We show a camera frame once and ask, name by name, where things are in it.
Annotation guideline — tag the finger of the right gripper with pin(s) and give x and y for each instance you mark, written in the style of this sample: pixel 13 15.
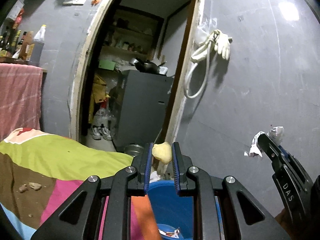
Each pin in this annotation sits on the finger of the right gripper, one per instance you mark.
pixel 287 159
pixel 271 150

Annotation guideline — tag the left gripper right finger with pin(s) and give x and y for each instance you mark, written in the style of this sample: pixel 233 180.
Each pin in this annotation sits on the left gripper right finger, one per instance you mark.
pixel 222 208

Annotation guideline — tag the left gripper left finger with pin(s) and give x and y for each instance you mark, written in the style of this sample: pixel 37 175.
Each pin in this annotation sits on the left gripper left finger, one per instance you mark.
pixel 100 208

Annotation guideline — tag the white paper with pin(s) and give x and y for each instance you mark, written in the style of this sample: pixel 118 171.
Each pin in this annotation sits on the white paper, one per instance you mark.
pixel 275 134

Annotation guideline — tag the yellow peel scrap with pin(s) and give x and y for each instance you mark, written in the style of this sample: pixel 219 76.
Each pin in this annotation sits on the yellow peel scrap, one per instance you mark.
pixel 162 152

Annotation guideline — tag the right human hand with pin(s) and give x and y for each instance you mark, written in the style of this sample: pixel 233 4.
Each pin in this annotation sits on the right human hand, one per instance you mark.
pixel 283 218

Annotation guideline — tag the brown crumb on cloth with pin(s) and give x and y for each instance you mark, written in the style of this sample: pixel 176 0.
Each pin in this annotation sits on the brown crumb on cloth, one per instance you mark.
pixel 30 185

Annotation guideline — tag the colourful patchwork table cloth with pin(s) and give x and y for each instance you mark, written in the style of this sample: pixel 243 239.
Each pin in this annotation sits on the colourful patchwork table cloth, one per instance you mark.
pixel 59 164

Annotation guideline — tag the blue plastic bucket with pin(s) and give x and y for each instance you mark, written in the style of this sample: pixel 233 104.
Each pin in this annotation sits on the blue plastic bucket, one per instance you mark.
pixel 171 211

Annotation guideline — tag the pair of sneakers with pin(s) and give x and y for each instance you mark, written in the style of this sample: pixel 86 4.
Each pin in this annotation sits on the pair of sneakers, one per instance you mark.
pixel 99 132

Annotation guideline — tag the metal pot on floor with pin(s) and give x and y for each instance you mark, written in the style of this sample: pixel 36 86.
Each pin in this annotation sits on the metal pot on floor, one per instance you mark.
pixel 134 150

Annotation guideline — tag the clear plastic bottle on floor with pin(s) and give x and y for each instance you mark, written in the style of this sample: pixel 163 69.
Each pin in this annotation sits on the clear plastic bottle on floor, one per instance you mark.
pixel 103 115

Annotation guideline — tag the white rubber glove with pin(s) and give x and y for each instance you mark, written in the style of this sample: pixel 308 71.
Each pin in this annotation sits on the white rubber glove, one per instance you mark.
pixel 222 44

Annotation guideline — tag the yellow bag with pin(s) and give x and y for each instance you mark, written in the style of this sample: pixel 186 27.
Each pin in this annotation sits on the yellow bag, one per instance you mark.
pixel 98 96

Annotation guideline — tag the grey cabinet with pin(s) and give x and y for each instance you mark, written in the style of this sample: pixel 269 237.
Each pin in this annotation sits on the grey cabinet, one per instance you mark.
pixel 139 106

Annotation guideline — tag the pink checked counter cloth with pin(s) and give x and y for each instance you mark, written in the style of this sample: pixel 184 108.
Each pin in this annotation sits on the pink checked counter cloth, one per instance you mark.
pixel 21 90

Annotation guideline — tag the black wok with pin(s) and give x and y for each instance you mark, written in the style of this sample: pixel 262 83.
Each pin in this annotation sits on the black wok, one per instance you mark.
pixel 146 66

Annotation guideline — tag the green box on shelf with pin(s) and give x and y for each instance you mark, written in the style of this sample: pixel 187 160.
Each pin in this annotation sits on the green box on shelf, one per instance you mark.
pixel 107 65

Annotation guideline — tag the dark sauce bottle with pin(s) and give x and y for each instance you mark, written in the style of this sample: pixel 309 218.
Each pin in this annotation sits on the dark sauce bottle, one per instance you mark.
pixel 6 49

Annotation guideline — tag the orange wall hook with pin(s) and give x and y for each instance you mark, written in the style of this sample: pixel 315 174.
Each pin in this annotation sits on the orange wall hook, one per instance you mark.
pixel 95 2

